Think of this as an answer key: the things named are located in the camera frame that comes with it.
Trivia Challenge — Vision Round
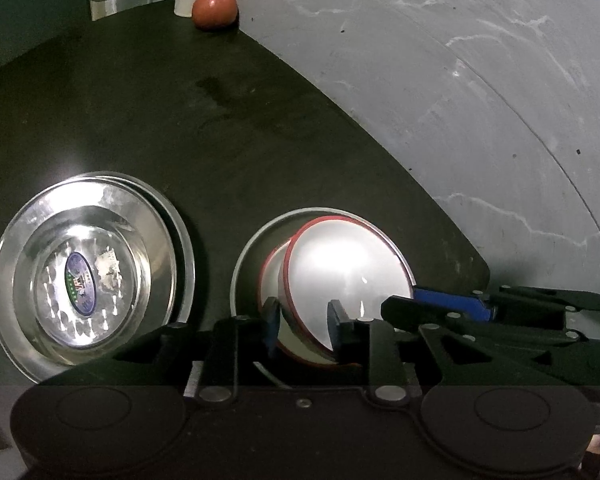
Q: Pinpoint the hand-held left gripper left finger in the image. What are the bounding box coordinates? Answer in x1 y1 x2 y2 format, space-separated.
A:
111 297 284 405

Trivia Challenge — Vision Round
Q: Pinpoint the steel plate with sticker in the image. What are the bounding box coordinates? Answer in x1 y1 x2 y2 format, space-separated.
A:
0 175 177 386

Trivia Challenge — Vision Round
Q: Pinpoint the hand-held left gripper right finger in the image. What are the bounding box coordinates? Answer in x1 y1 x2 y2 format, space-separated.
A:
327 299 581 405

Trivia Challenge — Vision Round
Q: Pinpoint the grey cabinet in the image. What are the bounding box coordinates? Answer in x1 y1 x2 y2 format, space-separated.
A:
0 0 92 67

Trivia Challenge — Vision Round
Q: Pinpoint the white bowl with red rim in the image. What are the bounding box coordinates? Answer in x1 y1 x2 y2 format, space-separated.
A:
258 239 295 313
276 215 415 367

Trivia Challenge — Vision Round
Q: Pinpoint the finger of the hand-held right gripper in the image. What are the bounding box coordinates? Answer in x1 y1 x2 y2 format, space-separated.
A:
412 284 600 323
381 295 590 347

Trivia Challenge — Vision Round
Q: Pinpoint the red ball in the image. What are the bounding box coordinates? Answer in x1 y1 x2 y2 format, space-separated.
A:
191 0 239 30

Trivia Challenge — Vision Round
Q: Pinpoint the plain steel plate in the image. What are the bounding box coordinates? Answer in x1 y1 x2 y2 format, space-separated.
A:
92 171 197 324

